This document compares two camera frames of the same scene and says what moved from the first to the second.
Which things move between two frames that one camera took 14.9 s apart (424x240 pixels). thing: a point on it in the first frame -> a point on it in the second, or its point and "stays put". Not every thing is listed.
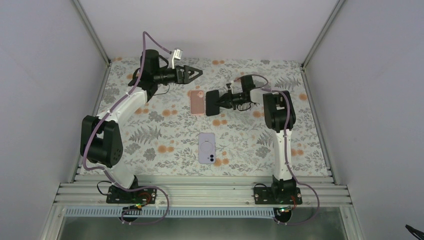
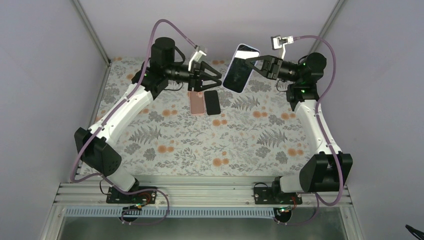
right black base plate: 277,195 stays put
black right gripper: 228,99 -> 271,66
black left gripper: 184,79 -> 195,81
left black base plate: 146,195 stays put
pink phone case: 197,102 stays put
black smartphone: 212,96 stays put
